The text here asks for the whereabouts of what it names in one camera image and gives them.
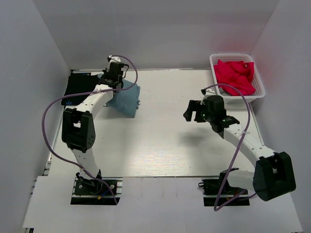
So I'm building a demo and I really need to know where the teal blue t-shirt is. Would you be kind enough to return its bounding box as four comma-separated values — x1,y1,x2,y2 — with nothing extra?
96,80,140,118

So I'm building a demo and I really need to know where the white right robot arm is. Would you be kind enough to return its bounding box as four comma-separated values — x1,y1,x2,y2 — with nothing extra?
183,95,296,201

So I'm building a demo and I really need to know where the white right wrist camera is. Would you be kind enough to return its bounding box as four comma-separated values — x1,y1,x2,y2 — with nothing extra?
201,88,216,100

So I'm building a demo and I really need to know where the folded black t-shirt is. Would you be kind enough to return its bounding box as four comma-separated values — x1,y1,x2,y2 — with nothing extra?
61,72,99,106

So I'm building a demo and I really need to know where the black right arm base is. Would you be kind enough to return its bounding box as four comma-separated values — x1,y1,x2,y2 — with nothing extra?
198,178,251,207

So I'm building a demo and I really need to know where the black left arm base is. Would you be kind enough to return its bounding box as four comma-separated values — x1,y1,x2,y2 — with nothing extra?
70,172,122,206

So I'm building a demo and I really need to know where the crumpled red t-shirt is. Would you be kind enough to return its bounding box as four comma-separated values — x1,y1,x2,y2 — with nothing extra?
213,60,256,96

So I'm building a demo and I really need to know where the white plastic basket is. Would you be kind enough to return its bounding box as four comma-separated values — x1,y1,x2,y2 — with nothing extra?
209,53,265,103

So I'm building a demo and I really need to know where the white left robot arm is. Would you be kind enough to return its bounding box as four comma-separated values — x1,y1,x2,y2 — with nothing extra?
62,56,124,194

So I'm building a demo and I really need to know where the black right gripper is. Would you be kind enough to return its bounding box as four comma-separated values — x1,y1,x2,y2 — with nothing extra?
184,100,214,123

